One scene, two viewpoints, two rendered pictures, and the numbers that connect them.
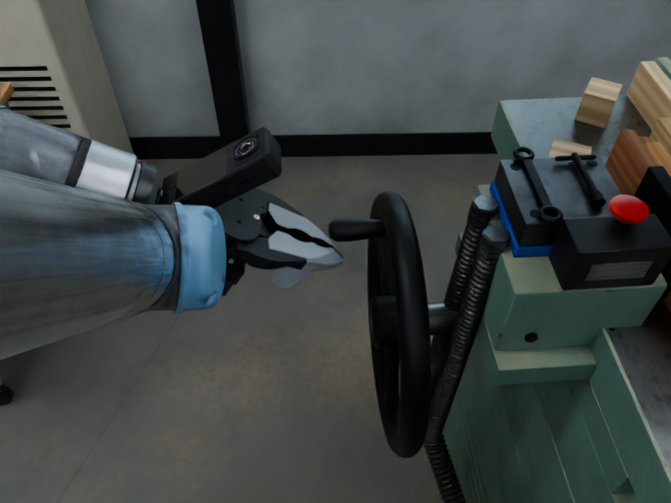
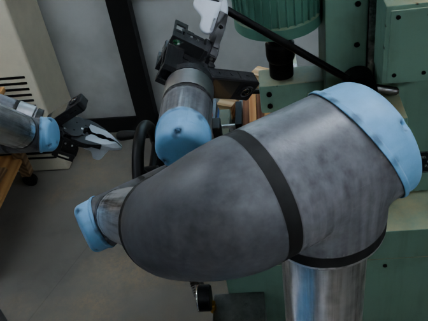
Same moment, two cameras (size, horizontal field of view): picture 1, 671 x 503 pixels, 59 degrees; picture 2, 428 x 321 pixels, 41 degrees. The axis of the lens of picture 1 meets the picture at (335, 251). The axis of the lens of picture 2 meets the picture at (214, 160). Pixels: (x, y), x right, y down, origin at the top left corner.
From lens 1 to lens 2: 90 cm
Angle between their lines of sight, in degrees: 12
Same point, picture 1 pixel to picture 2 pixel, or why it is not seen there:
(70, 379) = (31, 266)
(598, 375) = not seen: hidden behind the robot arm
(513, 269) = not seen: hidden behind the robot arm
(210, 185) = (60, 114)
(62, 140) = (9, 100)
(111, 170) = (26, 110)
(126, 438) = (61, 299)
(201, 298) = (46, 145)
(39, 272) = not seen: outside the picture
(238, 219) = (73, 128)
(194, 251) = (42, 129)
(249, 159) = (72, 104)
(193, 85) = (117, 82)
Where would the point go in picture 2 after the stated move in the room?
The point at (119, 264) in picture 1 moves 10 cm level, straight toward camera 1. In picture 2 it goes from (12, 121) to (20, 149)
